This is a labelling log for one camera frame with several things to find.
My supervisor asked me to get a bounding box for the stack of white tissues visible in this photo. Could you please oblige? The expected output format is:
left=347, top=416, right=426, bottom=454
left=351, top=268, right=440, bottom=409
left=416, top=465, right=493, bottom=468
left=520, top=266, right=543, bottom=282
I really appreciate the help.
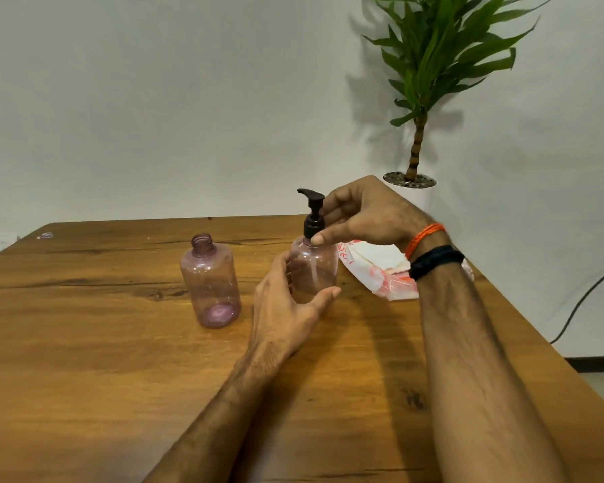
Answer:
left=352, top=241, right=413, bottom=275

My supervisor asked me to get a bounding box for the pink bottle with liquid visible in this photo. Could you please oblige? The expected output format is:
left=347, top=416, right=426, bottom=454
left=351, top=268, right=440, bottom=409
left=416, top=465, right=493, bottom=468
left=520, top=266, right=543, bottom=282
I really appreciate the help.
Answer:
left=287, top=235, right=340, bottom=303

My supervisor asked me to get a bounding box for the green potted plant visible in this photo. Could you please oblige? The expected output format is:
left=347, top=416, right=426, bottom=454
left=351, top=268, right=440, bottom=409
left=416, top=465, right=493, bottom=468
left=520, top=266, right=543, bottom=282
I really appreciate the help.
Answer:
left=361, top=0, right=560, bottom=182

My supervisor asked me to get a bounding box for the person's left forearm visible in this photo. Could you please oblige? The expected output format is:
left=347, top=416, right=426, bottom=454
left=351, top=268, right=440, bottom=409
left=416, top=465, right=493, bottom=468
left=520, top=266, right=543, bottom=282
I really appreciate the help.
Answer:
left=143, top=344, right=288, bottom=483

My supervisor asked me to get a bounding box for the orange white plastic tissue pack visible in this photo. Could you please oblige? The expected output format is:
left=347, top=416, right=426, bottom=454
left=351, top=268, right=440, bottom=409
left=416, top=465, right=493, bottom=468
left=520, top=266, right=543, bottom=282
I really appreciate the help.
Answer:
left=338, top=239, right=476, bottom=301

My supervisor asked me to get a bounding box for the person's left hand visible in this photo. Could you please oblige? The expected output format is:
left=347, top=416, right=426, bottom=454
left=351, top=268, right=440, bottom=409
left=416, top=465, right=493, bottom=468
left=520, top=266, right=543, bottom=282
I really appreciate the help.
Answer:
left=248, top=248, right=342, bottom=368

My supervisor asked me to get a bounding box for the orange thread wristband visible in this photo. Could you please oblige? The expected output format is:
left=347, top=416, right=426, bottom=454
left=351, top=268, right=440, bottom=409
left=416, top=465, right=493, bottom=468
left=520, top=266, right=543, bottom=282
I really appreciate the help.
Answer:
left=404, top=223, right=447, bottom=261

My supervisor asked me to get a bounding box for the person's right forearm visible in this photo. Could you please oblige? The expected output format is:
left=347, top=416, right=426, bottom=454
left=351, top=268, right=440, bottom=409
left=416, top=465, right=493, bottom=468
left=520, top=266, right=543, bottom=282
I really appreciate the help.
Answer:
left=416, top=261, right=572, bottom=483

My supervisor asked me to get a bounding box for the black braided wristband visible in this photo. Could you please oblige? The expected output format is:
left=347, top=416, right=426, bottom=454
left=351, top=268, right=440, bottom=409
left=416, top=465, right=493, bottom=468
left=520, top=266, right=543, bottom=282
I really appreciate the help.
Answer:
left=408, top=244, right=466, bottom=283

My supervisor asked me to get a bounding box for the pink plastic bottle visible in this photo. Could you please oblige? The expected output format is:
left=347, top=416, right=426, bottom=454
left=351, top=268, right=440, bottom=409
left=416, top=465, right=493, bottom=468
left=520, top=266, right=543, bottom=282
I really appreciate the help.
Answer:
left=179, top=233, right=242, bottom=329

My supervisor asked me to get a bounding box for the black cable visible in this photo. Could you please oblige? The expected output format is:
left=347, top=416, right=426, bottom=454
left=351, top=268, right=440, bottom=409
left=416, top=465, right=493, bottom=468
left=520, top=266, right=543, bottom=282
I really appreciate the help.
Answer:
left=549, top=262, right=604, bottom=345

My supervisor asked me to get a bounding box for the person's right hand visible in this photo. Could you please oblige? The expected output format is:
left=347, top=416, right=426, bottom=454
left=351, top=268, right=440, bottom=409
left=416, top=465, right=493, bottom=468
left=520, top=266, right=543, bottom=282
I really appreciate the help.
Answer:
left=310, top=174, right=452, bottom=257

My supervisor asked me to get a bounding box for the white plant pot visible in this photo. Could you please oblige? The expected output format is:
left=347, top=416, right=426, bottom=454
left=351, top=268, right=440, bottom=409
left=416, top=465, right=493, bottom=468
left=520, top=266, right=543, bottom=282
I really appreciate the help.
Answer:
left=381, top=171, right=438, bottom=212

